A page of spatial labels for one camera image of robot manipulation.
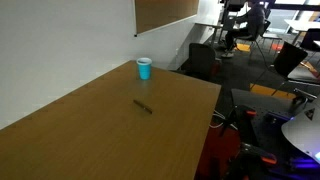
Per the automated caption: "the black pen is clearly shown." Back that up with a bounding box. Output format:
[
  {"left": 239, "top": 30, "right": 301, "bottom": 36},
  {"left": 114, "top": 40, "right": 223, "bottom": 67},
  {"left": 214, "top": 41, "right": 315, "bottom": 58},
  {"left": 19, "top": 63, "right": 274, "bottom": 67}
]
[{"left": 133, "top": 98, "right": 154, "bottom": 115}]

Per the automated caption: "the blue and white cup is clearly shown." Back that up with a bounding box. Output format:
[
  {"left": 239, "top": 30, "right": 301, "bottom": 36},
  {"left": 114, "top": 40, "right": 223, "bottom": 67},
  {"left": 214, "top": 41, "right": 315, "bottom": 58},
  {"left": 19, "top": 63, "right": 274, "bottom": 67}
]
[{"left": 136, "top": 57, "right": 153, "bottom": 81}]

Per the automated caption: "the black office chair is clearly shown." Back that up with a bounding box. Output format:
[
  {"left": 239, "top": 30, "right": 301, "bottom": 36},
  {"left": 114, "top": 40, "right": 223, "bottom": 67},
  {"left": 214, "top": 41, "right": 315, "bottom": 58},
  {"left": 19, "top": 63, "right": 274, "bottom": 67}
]
[{"left": 181, "top": 42, "right": 217, "bottom": 81}]

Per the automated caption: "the brown cork board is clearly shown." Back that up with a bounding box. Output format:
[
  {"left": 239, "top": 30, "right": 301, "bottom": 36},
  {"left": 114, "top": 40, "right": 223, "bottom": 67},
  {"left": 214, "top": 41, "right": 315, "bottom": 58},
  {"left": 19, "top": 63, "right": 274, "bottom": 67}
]
[{"left": 133, "top": 0, "right": 200, "bottom": 37}]

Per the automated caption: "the white desk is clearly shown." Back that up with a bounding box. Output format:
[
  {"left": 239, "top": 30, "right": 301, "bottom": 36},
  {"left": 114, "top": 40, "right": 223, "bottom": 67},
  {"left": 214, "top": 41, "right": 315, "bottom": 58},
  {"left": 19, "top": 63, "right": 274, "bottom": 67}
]
[{"left": 194, "top": 19, "right": 224, "bottom": 50}]

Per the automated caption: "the black orange clamp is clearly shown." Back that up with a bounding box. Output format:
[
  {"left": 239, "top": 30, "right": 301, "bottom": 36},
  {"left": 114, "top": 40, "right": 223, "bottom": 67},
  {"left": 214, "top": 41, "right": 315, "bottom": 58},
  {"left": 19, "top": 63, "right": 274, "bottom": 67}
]
[
  {"left": 229, "top": 142, "right": 278, "bottom": 180},
  {"left": 219, "top": 104, "right": 258, "bottom": 138}
]

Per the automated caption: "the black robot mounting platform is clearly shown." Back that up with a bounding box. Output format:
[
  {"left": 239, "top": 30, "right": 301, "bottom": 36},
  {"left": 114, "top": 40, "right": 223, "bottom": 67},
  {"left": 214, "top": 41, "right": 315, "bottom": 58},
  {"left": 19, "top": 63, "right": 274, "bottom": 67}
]
[{"left": 229, "top": 87, "right": 320, "bottom": 180}]

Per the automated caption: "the seated person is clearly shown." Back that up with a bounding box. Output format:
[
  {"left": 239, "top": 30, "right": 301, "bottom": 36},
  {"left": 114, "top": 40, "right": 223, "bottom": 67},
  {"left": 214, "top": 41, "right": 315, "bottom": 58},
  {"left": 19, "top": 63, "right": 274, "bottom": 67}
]
[{"left": 221, "top": 0, "right": 268, "bottom": 59}]

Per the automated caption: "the black tilted chair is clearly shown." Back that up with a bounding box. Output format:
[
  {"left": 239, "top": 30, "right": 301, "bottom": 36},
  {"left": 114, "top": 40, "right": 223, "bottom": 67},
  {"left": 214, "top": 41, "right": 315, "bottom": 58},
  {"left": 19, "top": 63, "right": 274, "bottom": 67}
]
[{"left": 249, "top": 41, "right": 320, "bottom": 98}]

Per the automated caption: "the silver black clamp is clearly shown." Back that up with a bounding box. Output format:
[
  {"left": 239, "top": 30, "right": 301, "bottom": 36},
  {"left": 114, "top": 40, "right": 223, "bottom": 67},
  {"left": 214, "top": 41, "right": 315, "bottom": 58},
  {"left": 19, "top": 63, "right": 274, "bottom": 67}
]
[{"left": 291, "top": 87, "right": 318, "bottom": 105}]

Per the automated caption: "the white round-cornered table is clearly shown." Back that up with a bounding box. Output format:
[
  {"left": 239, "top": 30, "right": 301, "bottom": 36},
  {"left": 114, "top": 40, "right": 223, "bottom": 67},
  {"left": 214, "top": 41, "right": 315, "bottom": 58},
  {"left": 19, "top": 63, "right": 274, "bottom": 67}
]
[{"left": 283, "top": 18, "right": 320, "bottom": 46}]

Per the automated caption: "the black chair with thin legs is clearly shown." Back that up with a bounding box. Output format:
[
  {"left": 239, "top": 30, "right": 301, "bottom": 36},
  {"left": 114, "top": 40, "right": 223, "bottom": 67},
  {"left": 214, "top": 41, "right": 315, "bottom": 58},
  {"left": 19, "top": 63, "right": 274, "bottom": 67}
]
[{"left": 298, "top": 27, "right": 320, "bottom": 54}]

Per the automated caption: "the white cable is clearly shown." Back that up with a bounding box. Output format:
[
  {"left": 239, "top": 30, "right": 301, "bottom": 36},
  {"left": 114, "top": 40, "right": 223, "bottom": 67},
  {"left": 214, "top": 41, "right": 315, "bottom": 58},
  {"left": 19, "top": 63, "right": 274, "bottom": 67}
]
[{"left": 209, "top": 109, "right": 238, "bottom": 131}]

